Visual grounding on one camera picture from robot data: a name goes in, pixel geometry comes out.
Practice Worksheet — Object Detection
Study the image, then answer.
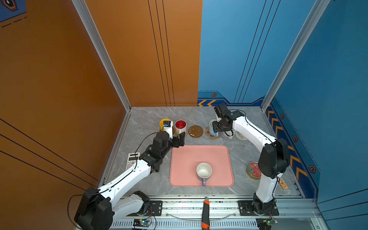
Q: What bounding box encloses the left green circuit board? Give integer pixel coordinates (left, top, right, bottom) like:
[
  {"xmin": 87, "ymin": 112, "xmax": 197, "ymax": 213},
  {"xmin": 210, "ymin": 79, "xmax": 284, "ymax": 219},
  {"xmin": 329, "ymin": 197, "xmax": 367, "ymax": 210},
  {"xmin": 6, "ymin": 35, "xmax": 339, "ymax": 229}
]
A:
[{"xmin": 132, "ymin": 219, "xmax": 152, "ymax": 230}]

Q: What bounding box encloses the small wooden block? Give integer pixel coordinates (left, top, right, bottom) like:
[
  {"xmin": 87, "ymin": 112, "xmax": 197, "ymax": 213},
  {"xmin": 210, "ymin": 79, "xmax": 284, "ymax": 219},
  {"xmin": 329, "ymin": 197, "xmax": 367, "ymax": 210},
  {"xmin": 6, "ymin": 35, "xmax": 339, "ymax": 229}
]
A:
[{"xmin": 278, "ymin": 178, "xmax": 288, "ymax": 190}]

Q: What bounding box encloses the glossy brown round coaster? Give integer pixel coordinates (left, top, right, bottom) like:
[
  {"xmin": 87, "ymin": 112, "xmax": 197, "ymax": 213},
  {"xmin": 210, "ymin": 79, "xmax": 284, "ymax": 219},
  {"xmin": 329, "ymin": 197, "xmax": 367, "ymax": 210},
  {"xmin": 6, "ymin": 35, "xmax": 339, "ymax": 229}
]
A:
[{"xmin": 188, "ymin": 125, "xmax": 204, "ymax": 138}]

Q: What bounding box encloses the yellow mug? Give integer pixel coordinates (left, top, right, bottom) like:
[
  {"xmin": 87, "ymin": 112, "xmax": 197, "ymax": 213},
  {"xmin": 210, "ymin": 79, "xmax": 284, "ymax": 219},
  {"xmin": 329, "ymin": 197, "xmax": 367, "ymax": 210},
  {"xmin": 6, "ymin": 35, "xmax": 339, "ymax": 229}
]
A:
[{"xmin": 160, "ymin": 118, "xmax": 171, "ymax": 131}]

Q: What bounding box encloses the cork paw print coaster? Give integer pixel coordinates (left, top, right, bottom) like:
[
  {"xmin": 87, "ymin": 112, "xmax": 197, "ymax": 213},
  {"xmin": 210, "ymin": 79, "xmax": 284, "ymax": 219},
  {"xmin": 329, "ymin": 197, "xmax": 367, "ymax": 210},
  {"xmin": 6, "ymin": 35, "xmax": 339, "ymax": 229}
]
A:
[{"xmin": 205, "ymin": 126, "xmax": 221, "ymax": 140}]

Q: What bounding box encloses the white mug purple handle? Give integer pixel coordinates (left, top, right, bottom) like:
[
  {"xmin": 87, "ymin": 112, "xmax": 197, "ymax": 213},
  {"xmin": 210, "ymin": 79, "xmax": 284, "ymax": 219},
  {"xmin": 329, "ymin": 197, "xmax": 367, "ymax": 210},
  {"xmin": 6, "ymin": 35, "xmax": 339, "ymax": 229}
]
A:
[{"xmin": 196, "ymin": 163, "xmax": 212, "ymax": 187}]

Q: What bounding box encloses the red interior mug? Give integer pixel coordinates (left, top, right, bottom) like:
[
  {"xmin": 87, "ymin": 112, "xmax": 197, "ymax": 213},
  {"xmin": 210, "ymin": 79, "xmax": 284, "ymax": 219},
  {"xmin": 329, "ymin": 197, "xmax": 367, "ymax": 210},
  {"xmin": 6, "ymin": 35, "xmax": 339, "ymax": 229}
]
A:
[{"xmin": 174, "ymin": 120, "xmax": 187, "ymax": 136}]

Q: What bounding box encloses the pink plastic tray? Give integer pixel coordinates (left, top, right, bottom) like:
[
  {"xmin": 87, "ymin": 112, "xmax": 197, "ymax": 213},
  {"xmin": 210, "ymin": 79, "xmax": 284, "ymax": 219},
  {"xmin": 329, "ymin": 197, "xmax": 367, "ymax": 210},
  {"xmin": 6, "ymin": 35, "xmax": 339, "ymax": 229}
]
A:
[{"xmin": 170, "ymin": 145, "xmax": 234, "ymax": 187}]

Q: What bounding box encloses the orange black handled tool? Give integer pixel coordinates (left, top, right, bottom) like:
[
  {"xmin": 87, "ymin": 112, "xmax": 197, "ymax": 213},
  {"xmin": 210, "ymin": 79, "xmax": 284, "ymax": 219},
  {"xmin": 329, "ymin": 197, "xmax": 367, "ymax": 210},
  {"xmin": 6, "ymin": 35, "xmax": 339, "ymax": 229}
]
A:
[{"xmin": 201, "ymin": 197, "xmax": 210, "ymax": 230}]

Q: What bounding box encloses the white calculator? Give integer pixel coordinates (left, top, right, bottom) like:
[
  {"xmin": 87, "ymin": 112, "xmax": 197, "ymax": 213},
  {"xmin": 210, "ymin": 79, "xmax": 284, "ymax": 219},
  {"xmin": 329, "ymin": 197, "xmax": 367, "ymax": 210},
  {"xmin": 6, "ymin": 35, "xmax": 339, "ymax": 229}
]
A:
[{"xmin": 126, "ymin": 152, "xmax": 140, "ymax": 170}]

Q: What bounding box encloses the aluminium front rail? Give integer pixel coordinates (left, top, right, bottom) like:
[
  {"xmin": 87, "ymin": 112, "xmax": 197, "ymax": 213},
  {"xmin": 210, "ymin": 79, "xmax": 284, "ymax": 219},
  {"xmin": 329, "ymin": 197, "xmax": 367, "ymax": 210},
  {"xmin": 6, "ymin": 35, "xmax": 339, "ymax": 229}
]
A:
[{"xmin": 109, "ymin": 196, "xmax": 328, "ymax": 230}]

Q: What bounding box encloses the red round tin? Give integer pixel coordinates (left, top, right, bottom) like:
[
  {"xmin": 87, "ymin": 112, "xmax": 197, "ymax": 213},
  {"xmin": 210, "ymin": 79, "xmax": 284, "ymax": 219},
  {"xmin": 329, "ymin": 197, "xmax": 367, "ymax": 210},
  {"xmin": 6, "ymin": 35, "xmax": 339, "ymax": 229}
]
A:
[{"xmin": 246, "ymin": 162, "xmax": 262, "ymax": 180}]

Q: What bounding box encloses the green circuit board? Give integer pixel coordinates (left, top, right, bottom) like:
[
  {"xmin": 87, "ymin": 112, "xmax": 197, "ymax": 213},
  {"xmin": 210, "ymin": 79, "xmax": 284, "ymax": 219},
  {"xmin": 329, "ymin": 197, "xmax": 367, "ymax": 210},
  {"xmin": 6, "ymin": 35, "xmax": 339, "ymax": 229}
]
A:
[
  {"xmin": 256, "ymin": 218, "xmax": 278, "ymax": 230},
  {"xmin": 132, "ymin": 219, "xmax": 152, "ymax": 230}
]

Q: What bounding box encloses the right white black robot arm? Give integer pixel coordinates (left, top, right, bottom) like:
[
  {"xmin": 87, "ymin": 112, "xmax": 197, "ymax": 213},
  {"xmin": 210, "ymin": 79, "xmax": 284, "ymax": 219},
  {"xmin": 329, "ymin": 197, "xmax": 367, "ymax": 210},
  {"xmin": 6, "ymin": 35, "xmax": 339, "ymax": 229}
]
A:
[{"xmin": 212, "ymin": 104, "xmax": 290, "ymax": 215}]

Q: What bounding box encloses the right green circuit board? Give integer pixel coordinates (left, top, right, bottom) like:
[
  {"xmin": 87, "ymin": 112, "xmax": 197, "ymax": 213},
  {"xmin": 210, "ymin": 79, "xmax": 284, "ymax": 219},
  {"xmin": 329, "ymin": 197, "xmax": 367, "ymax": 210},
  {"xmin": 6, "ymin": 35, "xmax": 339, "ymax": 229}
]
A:
[{"xmin": 256, "ymin": 218, "xmax": 278, "ymax": 230}]

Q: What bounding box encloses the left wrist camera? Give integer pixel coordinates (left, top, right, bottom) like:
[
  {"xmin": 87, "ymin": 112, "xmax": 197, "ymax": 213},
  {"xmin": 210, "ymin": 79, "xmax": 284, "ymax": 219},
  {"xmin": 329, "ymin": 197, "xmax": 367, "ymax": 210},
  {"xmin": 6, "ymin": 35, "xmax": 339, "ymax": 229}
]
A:
[{"xmin": 162, "ymin": 119, "xmax": 173, "ymax": 139}]

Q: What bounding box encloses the woven rattan round coaster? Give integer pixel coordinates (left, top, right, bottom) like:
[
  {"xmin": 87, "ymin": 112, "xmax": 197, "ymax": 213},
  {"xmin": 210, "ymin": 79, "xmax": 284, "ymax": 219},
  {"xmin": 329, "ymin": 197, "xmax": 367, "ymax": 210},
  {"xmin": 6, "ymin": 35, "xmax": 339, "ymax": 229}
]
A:
[{"xmin": 173, "ymin": 131, "xmax": 188, "ymax": 137}]

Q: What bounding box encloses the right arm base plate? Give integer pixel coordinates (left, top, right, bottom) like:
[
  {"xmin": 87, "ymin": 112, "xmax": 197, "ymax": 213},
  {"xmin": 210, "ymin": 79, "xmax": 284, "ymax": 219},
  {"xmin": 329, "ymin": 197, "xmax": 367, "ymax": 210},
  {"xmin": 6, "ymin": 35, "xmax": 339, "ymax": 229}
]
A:
[{"xmin": 238, "ymin": 199, "xmax": 279, "ymax": 216}]

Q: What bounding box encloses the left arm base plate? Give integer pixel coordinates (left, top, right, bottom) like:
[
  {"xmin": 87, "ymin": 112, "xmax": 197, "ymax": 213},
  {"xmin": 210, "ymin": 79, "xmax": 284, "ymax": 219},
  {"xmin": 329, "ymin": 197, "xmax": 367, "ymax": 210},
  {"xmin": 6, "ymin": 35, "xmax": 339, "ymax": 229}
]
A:
[{"xmin": 129, "ymin": 200, "xmax": 163, "ymax": 217}]

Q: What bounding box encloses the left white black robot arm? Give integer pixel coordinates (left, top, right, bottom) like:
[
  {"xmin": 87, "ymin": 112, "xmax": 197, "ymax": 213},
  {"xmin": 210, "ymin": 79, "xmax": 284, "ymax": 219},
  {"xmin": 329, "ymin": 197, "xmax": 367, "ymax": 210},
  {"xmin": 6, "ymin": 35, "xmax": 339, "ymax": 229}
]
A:
[{"xmin": 71, "ymin": 131, "xmax": 186, "ymax": 230}]

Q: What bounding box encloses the white mug blue handle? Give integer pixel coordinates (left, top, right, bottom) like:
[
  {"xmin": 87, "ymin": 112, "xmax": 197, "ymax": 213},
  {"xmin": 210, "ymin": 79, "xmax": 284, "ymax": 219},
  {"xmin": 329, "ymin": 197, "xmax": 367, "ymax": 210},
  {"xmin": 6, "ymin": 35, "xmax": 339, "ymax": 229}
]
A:
[{"xmin": 209, "ymin": 119, "xmax": 219, "ymax": 137}]

